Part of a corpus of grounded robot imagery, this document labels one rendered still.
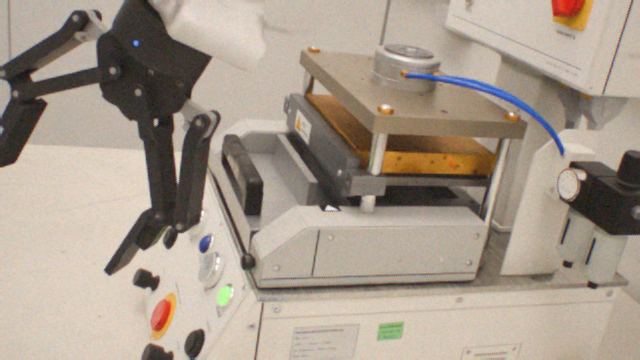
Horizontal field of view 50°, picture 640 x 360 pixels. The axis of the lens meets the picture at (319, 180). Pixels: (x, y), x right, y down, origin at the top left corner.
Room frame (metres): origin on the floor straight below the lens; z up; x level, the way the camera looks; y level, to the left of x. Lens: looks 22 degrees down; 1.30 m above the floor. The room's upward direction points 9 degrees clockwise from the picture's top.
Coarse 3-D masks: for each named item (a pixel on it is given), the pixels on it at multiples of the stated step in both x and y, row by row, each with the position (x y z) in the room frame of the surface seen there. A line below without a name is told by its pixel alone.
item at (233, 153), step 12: (228, 144) 0.78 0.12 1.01; (240, 144) 0.78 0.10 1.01; (228, 156) 0.77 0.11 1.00; (240, 156) 0.74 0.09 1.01; (240, 168) 0.71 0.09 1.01; (252, 168) 0.71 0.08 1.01; (240, 180) 0.70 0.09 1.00; (252, 180) 0.68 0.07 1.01; (252, 192) 0.68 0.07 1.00; (252, 204) 0.68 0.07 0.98
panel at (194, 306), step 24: (216, 216) 0.77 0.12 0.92; (192, 240) 0.78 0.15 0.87; (216, 240) 0.73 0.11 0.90; (168, 264) 0.80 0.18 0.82; (192, 264) 0.74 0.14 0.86; (168, 288) 0.76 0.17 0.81; (192, 288) 0.70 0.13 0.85; (216, 288) 0.66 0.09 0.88; (240, 288) 0.62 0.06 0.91; (192, 312) 0.67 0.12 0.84; (216, 312) 0.63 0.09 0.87; (168, 336) 0.68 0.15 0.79; (216, 336) 0.60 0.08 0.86
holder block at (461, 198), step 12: (300, 156) 0.87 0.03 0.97; (312, 168) 0.82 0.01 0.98; (324, 180) 0.78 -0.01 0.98; (336, 192) 0.73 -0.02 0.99; (396, 192) 0.75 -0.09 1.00; (408, 192) 0.75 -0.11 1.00; (420, 192) 0.76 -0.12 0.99; (432, 192) 0.80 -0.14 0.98; (444, 192) 0.79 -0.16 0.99; (456, 192) 0.78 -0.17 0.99; (336, 204) 0.73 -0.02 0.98; (348, 204) 0.70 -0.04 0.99; (384, 204) 0.71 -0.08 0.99; (396, 204) 0.71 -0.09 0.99; (408, 204) 0.72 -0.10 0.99; (420, 204) 0.72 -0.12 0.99; (432, 204) 0.73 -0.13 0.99; (444, 204) 0.73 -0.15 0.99; (456, 204) 0.74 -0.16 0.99; (468, 204) 0.75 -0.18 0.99
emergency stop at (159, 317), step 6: (162, 300) 0.73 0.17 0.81; (168, 300) 0.73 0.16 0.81; (156, 306) 0.73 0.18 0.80; (162, 306) 0.72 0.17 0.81; (168, 306) 0.72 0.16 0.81; (156, 312) 0.72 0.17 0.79; (162, 312) 0.71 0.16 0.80; (168, 312) 0.71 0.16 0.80; (156, 318) 0.71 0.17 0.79; (162, 318) 0.70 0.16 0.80; (150, 324) 0.71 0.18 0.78; (156, 324) 0.70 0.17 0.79; (162, 324) 0.70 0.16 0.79; (156, 330) 0.70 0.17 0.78
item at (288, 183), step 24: (288, 144) 0.81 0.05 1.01; (216, 168) 0.83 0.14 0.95; (264, 168) 0.82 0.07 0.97; (288, 168) 0.78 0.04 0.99; (240, 192) 0.73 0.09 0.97; (264, 192) 0.74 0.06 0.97; (288, 192) 0.75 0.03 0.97; (312, 192) 0.70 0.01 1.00; (240, 216) 0.69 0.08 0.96; (264, 216) 0.68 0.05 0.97
